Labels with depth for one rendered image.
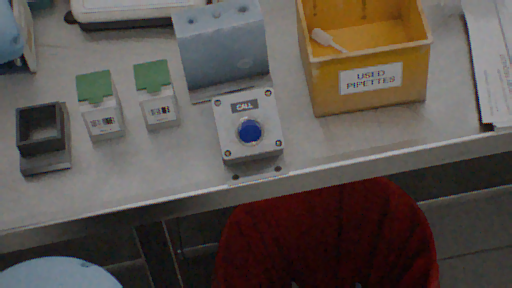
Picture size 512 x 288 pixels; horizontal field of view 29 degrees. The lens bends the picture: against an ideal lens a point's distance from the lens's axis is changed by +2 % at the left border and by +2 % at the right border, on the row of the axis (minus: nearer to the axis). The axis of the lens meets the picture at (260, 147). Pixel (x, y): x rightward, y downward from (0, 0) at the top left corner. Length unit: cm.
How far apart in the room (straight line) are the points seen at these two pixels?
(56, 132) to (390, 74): 39
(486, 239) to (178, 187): 110
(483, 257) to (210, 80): 103
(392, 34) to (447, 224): 94
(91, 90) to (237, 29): 18
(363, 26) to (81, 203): 40
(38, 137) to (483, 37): 53
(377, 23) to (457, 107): 16
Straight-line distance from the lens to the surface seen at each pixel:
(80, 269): 73
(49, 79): 122
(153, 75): 110
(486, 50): 117
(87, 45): 124
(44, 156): 112
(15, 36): 85
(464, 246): 205
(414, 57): 107
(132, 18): 123
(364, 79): 108
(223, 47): 111
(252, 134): 103
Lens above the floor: 174
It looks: 52 degrees down
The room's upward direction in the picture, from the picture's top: 8 degrees counter-clockwise
